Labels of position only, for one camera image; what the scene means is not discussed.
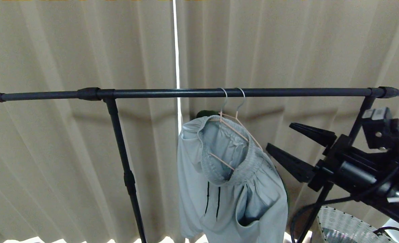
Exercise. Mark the white laundry basket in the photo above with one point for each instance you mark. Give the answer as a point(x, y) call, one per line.
point(344, 222)

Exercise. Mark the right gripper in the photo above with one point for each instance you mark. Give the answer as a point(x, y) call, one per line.
point(354, 168)

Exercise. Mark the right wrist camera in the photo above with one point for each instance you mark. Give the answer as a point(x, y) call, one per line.
point(383, 130)

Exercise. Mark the green long-sleeved shirt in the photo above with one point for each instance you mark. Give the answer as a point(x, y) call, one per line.
point(206, 114)

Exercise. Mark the black clothes rack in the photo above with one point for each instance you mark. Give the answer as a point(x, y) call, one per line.
point(186, 92)

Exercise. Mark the pale grey shorts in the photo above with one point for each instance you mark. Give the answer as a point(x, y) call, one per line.
point(219, 209)

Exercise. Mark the beige curtain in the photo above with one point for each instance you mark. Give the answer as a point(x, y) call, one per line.
point(67, 44)

